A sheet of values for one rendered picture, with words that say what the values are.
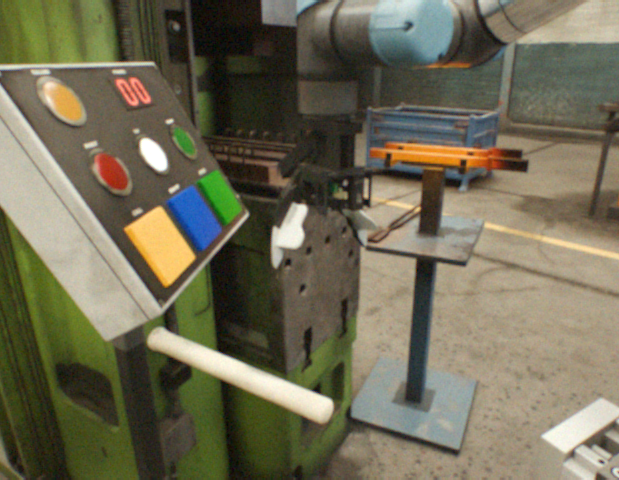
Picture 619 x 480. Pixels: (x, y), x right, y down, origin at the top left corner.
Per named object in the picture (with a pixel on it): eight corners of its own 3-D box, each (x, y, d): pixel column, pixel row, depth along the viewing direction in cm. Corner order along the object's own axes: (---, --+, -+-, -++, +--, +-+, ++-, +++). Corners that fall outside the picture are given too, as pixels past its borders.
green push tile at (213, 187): (243, 209, 76) (217, 168, 74) (229, 224, 69) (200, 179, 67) (234, 214, 77) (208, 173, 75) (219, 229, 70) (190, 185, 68)
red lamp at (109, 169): (141, 189, 53) (135, 150, 51) (104, 199, 49) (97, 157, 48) (123, 185, 55) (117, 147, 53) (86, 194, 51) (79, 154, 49)
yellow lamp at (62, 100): (95, 121, 51) (88, 79, 49) (53, 126, 47) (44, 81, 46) (78, 119, 52) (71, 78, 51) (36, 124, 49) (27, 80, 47)
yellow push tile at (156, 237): (197, 257, 58) (161, 205, 56) (171, 285, 51) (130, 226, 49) (185, 263, 58) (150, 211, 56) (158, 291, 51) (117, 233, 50)
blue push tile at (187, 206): (223, 229, 67) (193, 184, 65) (204, 249, 60) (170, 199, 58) (213, 235, 68) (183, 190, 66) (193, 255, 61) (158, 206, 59)
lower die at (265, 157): (317, 177, 124) (317, 144, 121) (269, 194, 108) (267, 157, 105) (200, 160, 145) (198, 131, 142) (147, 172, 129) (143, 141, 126)
